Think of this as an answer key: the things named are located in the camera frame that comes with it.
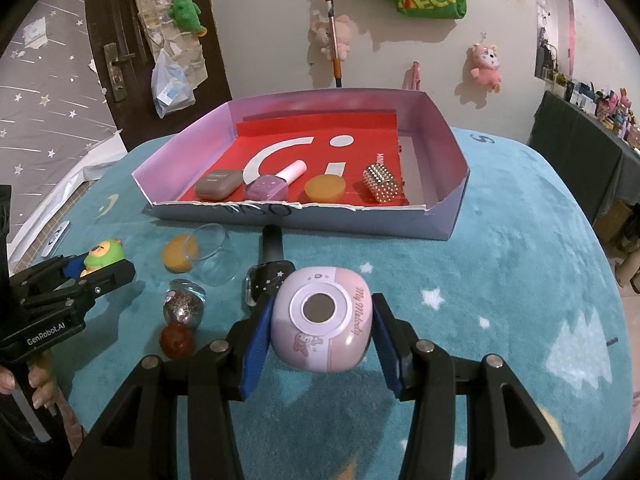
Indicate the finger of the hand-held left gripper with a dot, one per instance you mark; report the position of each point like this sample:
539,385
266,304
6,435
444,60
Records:
110,277
72,267

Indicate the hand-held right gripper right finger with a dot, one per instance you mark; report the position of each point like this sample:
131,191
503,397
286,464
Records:
392,355

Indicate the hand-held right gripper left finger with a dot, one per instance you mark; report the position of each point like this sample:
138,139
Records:
255,355

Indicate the green bear toy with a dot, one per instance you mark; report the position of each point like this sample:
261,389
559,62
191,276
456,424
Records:
105,255

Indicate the orange egg-shaped sponge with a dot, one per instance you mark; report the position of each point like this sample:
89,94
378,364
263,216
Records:
175,255

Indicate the glitter-filled glass jar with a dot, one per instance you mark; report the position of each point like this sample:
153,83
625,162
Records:
184,304

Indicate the pink round case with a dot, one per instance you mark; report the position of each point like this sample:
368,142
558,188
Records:
320,310

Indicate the clear glass cup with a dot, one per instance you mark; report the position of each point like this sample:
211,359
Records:
220,270

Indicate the lavender cardboard box red inside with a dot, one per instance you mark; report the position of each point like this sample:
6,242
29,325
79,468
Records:
425,225

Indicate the brown earbud case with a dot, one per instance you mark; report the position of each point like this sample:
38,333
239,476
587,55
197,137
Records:
217,185

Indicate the purple nail polish bottle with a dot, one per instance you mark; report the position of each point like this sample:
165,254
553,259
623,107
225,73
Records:
265,187

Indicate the gold studded cylinder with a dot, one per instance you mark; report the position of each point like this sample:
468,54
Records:
382,184

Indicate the yellow dome-shaped soap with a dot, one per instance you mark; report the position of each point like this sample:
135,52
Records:
325,187

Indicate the person's left hand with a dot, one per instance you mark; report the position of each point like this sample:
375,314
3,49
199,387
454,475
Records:
45,380

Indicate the white power strip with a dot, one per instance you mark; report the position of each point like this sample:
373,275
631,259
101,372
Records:
56,240

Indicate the red-brown ball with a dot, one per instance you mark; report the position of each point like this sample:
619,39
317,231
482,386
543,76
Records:
177,341

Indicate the white plastic sheet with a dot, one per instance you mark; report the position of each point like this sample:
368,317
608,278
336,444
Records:
65,185

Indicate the blue moon-and-star blanket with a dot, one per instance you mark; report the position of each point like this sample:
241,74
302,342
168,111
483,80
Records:
500,285

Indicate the clear plastic bag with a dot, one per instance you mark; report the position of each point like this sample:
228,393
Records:
172,87

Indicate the dark brown door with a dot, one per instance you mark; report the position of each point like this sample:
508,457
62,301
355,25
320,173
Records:
105,10

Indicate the beige hanging organizer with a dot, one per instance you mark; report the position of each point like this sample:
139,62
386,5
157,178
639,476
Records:
155,15

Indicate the table with dark cloth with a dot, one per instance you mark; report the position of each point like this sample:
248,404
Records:
575,150

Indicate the green plush toy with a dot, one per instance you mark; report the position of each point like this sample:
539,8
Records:
186,12

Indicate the pink plush pig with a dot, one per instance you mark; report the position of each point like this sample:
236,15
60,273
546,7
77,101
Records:
485,65

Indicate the row of cosmetics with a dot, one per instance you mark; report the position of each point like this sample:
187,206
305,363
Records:
600,105

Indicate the pink plush toy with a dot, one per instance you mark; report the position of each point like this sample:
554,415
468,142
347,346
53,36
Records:
345,32

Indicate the white wall switch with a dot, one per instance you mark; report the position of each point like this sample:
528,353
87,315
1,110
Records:
36,32

